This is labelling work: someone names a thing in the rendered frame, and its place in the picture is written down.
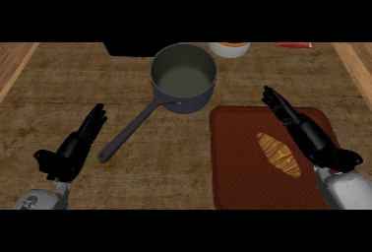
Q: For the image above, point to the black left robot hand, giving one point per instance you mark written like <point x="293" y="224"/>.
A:
<point x="73" y="151"/>

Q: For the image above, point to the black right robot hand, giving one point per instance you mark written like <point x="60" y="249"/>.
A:
<point x="311" y="138"/>

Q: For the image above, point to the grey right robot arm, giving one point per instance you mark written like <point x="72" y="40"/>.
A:
<point x="346" y="190"/>

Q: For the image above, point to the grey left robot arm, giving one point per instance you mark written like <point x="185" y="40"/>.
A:
<point x="44" y="197"/>

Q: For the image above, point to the golden brown croissant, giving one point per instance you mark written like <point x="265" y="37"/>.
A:
<point x="278" y="159"/>

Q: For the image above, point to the dark red tray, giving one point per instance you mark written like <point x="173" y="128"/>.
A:
<point x="243" y="170"/>

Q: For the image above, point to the red flat object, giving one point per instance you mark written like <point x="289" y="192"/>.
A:
<point x="295" y="44"/>

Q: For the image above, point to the white jar with orange top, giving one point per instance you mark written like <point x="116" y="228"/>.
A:
<point x="231" y="49"/>

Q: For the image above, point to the black box appliance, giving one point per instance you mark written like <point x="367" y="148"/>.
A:
<point x="131" y="49"/>

